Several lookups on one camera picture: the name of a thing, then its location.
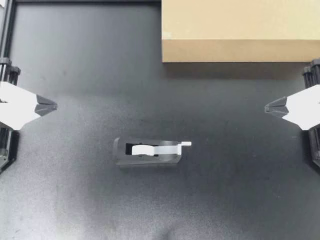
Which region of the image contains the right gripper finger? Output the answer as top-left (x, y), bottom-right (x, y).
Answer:
top-left (264, 84), bottom-right (320, 108)
top-left (264, 104), bottom-right (320, 131)

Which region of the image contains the cardboard box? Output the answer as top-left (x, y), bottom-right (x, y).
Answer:
top-left (161, 0), bottom-right (320, 65)

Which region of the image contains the black frame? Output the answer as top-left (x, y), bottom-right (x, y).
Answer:
top-left (0, 0), bottom-right (162, 85)

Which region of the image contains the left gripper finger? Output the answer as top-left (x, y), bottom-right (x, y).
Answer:
top-left (0, 102), bottom-right (59, 131)
top-left (0, 80), bottom-right (58, 106)

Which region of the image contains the black tape dispenser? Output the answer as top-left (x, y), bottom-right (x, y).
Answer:
top-left (112, 136), bottom-right (193, 169)

